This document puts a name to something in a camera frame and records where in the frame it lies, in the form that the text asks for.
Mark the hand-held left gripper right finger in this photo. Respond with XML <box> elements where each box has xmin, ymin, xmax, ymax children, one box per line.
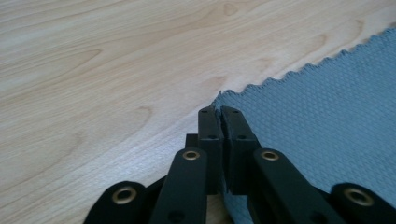
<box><xmin>219</xmin><ymin>105</ymin><xmax>262</xmax><ymax>196</ymax></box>

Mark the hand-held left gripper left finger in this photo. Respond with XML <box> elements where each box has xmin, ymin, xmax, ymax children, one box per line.
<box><xmin>185</xmin><ymin>105</ymin><xmax>226</xmax><ymax>196</ymax></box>

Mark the grey cloth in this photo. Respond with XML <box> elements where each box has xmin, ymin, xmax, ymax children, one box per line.
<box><xmin>210</xmin><ymin>26</ymin><xmax>396</xmax><ymax>224</ymax></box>

